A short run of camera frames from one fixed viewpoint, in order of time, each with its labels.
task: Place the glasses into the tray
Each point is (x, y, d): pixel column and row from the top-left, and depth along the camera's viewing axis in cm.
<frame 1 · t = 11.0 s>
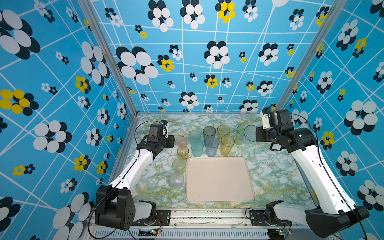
left hand: (172, 137, 86), fingers open
right hand: (259, 131, 73), fingers closed
pink rectangular tray: (218, 179, 91), on the table
short pink dimpled cup: (182, 141, 101), point 4 cm above the table
short yellow cup: (183, 152, 98), point 2 cm above the table
teal dimpled tall cup rear: (194, 136, 101), point 6 cm above the table
teal dimpled tall cup front: (197, 147, 98), point 4 cm above the table
grey tall glass: (208, 131, 98), point 10 cm above the table
blue tall dimpled cup: (212, 145, 95), point 7 cm above the table
yellow tall glass rear: (222, 133, 91), point 15 cm above the table
yellow tall glass front: (227, 142, 95), point 8 cm above the table
blue clear tall glass: (250, 132, 70), point 32 cm above the table
short green cup: (178, 166, 93), on the table
short clear dimpled cup: (176, 180, 87), on the table

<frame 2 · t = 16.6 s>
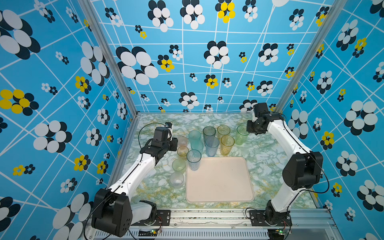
left hand: (175, 139, 85), fingers open
right hand: (251, 128, 90), fingers open
blue clear tall glass: (193, 155, 94), point 4 cm above the table
the other named things where they were.

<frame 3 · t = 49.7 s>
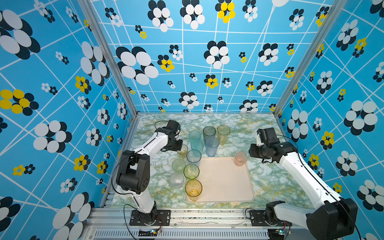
left hand: (178, 147, 93), fingers closed
right hand: (253, 150, 82), fingers open
short pink dimpled cup: (240, 158, 95), point 2 cm above the table
yellow tall glass front: (193, 188, 84), on the table
green tall glass: (191, 171, 88), point 4 cm above the table
the other named things where they were.

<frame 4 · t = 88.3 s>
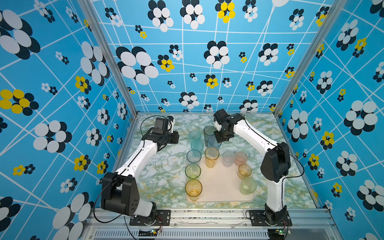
left hand: (178, 135, 86), fingers open
right hand: (220, 138, 91), fingers closed
short yellow cup: (244, 170, 90), point 2 cm above the table
yellow tall glass rear: (212, 152, 89), point 10 cm above the table
short green cup: (248, 185, 84), point 2 cm above the table
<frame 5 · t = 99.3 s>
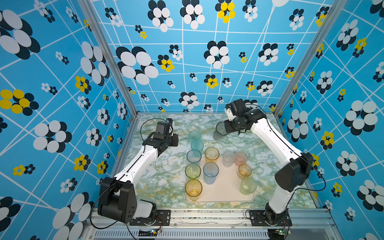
left hand: (176, 136, 87), fingers open
right hand: (229, 126, 84), fingers closed
grey tall glass: (220, 131, 83), point 23 cm above the table
blue tall dimpled cup: (210, 171, 81), point 10 cm above the table
